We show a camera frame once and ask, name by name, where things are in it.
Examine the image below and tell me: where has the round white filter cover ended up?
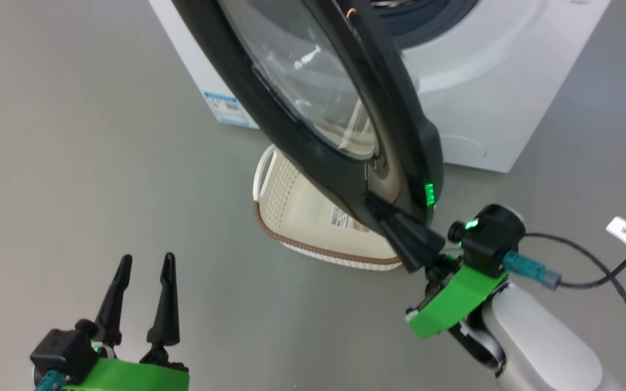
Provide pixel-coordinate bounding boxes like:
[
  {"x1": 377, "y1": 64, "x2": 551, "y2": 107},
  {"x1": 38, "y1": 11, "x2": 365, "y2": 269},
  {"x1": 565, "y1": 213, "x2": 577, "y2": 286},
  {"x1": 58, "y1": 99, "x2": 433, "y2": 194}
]
[{"x1": 438, "y1": 134, "x2": 487, "y2": 163}]

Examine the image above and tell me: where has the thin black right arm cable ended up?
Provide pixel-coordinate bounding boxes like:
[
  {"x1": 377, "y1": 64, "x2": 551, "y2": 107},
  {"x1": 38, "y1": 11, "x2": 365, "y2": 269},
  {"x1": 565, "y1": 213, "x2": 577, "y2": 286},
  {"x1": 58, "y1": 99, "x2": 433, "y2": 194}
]
[{"x1": 524, "y1": 204, "x2": 626, "y2": 391}]

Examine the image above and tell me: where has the white barcode basket sticker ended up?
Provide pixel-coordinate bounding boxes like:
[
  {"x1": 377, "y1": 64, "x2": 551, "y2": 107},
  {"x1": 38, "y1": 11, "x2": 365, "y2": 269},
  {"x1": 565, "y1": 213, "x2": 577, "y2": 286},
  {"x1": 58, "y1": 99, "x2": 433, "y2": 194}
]
[{"x1": 329, "y1": 206, "x2": 371, "y2": 234}]

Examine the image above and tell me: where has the teal right camera connector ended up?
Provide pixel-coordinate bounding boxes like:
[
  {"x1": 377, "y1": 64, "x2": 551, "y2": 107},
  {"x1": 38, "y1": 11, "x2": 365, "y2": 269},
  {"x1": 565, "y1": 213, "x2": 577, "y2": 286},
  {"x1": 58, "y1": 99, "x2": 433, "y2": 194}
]
[{"x1": 503, "y1": 251, "x2": 562, "y2": 290}]

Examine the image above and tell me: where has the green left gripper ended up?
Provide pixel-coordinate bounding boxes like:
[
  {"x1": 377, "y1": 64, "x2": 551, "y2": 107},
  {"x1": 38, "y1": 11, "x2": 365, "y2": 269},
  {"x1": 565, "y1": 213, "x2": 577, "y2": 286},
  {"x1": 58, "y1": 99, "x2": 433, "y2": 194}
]
[{"x1": 63, "y1": 252, "x2": 190, "y2": 391}]

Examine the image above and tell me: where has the teal left camera connector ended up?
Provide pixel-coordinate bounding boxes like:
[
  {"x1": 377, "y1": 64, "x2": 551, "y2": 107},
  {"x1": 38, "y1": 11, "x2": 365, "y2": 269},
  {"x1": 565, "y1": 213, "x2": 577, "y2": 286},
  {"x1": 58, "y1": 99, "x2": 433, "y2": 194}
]
[{"x1": 33, "y1": 371, "x2": 67, "y2": 391}]

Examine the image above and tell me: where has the grey rubber door gasket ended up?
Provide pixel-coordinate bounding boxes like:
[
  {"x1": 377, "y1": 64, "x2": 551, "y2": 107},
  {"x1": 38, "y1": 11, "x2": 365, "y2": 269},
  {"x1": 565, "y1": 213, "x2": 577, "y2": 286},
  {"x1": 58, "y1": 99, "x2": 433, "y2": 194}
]
[{"x1": 370, "y1": 0, "x2": 479, "y2": 51}]

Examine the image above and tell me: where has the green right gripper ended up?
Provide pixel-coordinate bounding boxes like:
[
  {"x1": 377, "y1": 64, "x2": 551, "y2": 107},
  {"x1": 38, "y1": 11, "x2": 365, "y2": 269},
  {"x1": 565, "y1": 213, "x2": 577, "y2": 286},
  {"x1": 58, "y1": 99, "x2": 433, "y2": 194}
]
[{"x1": 365, "y1": 194, "x2": 509, "y2": 340}]

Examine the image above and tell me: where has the blue energy label sticker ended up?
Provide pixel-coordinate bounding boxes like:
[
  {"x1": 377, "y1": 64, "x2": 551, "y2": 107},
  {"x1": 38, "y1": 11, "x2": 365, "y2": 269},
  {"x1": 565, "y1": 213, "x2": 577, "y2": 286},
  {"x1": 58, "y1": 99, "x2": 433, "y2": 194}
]
[{"x1": 203, "y1": 91, "x2": 259, "y2": 129}]

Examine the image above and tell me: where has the teal camera connector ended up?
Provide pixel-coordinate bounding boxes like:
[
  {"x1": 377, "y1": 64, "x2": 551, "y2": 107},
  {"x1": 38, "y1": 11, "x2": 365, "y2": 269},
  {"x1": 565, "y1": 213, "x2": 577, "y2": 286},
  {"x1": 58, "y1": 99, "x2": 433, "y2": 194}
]
[
  {"x1": 33, "y1": 371, "x2": 67, "y2": 391},
  {"x1": 503, "y1": 251, "x2": 562, "y2": 290}
]

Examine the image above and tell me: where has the white front-load washing machine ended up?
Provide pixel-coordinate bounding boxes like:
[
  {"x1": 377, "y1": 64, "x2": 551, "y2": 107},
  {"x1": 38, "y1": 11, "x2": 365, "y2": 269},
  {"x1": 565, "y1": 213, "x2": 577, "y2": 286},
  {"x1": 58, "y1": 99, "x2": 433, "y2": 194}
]
[{"x1": 148, "y1": 0, "x2": 612, "y2": 174}]

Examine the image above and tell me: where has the round black glass washer door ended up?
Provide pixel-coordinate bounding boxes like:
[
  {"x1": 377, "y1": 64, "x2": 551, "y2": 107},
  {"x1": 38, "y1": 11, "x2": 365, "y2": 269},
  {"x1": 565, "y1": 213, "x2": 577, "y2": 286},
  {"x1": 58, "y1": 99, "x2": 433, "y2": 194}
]
[{"x1": 172, "y1": 0, "x2": 445, "y2": 258}]

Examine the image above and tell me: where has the cream perforated laundry basket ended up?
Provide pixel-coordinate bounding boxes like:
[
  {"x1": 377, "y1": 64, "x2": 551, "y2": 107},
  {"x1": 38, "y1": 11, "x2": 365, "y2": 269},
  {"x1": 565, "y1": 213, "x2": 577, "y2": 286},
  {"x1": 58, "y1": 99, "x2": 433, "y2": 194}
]
[{"x1": 252, "y1": 144, "x2": 403, "y2": 271}]

